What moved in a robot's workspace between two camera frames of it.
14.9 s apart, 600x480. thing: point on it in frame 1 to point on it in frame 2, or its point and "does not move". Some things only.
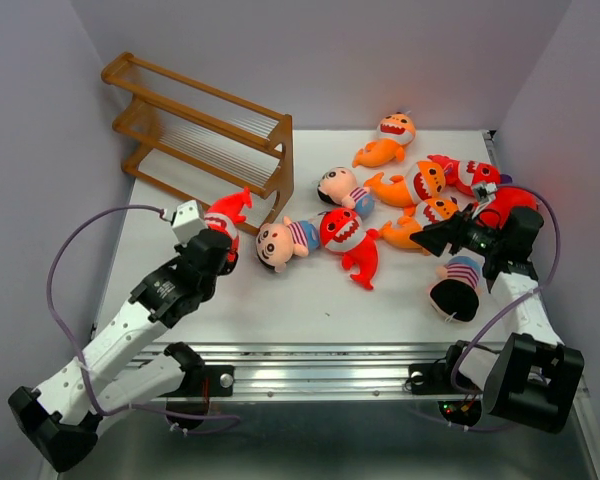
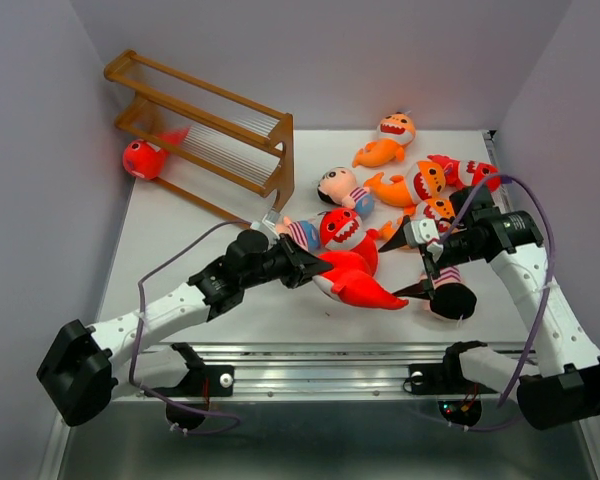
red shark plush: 343,231 does not move
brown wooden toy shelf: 202,146 does not move
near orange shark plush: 429,211 does not move
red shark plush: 463,174 does not move
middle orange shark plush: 425,183 does not move
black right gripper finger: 437,236 to 424,289
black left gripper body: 229,265 to 278,263
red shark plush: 225,213 to 147,161
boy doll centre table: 338,186 does not move
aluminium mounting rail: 337,372 does not move
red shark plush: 495,213 to 352,279
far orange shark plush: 394,131 does not move
